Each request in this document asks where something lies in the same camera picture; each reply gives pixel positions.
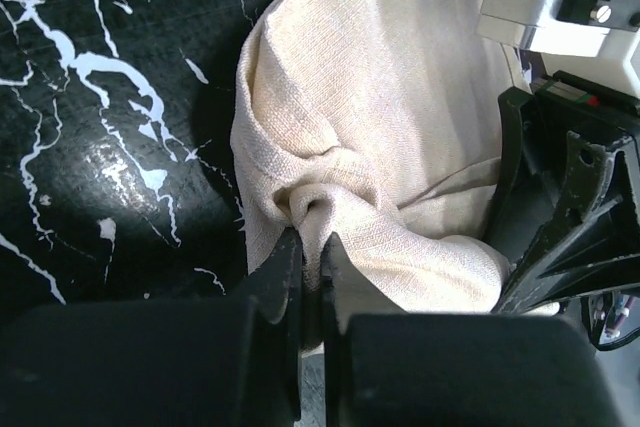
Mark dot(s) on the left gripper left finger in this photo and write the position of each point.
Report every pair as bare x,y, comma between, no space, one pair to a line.
227,361

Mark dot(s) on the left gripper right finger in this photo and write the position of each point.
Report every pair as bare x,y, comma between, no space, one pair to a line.
386,367

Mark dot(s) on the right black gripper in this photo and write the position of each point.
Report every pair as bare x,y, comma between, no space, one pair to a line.
565,212

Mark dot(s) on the beige cloth napkin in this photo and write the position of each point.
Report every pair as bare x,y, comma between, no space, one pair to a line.
378,121

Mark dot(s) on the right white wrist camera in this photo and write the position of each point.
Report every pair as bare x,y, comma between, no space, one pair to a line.
597,40

